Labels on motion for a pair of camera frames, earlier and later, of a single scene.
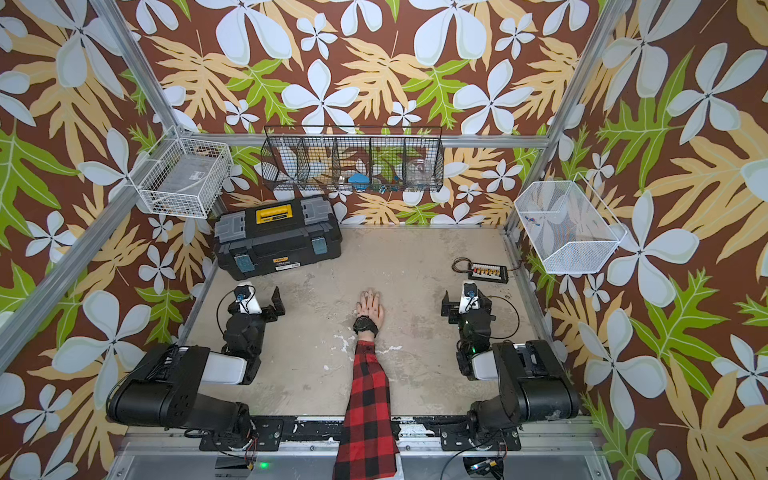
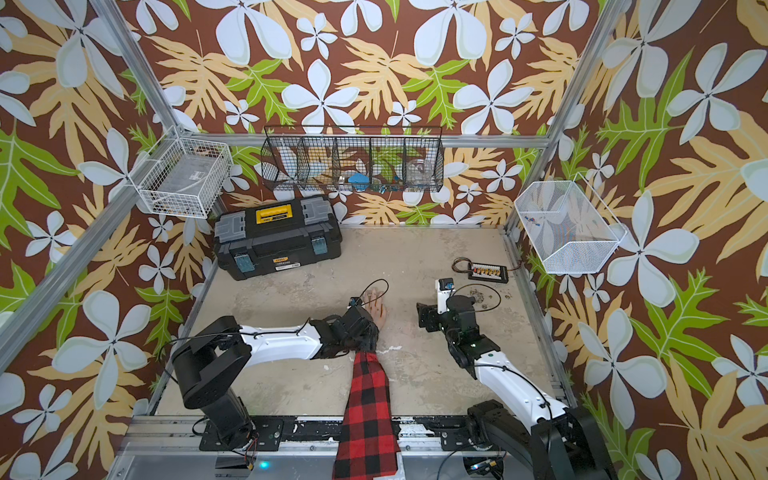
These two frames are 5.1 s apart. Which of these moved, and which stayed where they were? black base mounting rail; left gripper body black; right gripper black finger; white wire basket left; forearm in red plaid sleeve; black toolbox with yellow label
Moved: right gripper black finger; left gripper body black
Stayed: white wire basket left; forearm in red plaid sleeve; black toolbox with yellow label; black base mounting rail
